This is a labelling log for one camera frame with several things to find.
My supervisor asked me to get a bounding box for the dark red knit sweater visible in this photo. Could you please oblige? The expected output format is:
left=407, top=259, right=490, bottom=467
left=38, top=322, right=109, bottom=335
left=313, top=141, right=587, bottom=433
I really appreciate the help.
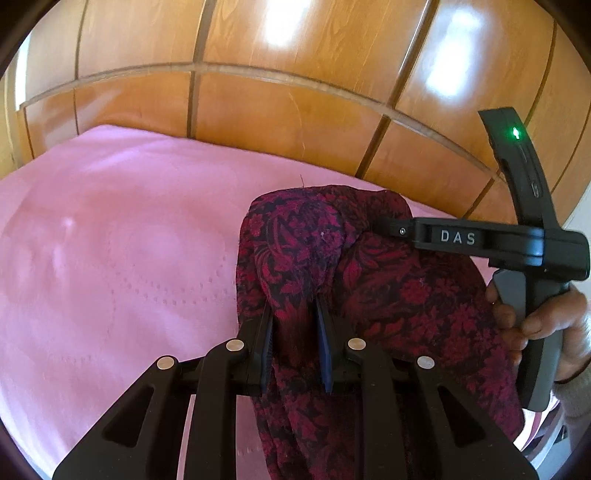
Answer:
left=235, top=184, right=526, bottom=480

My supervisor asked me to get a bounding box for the person's right forearm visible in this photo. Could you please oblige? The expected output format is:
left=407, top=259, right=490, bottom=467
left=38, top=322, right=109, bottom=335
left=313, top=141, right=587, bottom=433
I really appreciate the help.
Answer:
left=551, top=351, right=591, bottom=446

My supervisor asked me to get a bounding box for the striped cloth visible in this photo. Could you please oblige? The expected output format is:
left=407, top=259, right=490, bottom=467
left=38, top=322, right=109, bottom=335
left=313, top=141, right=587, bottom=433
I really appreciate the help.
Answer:
left=524, top=408, right=571, bottom=464

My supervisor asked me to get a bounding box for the wooden headboard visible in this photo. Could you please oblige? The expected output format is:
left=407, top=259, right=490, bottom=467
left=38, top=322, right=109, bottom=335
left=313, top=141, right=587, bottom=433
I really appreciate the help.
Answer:
left=14, top=0, right=591, bottom=232

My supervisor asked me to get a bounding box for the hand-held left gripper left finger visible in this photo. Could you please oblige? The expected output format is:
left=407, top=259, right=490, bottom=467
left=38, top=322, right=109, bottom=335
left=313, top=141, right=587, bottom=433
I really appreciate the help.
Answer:
left=52, top=305, right=276, bottom=480

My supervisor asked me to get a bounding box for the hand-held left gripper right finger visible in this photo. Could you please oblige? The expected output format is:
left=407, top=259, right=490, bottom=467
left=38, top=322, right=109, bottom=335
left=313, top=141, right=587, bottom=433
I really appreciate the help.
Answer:
left=315, top=298, right=540, bottom=480

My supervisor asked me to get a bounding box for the pink blanket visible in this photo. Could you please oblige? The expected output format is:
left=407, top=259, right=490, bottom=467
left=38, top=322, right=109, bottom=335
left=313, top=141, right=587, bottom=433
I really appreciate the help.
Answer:
left=0, top=124, right=546, bottom=468

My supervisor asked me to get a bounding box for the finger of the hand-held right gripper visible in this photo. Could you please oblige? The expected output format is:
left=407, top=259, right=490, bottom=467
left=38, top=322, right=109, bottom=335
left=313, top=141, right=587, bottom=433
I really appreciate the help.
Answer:
left=375, top=216, right=496, bottom=254

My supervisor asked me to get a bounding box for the person's right hand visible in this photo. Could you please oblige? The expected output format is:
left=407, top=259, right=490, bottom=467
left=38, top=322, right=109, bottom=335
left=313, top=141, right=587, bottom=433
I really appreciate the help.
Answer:
left=485, top=279, right=591, bottom=385

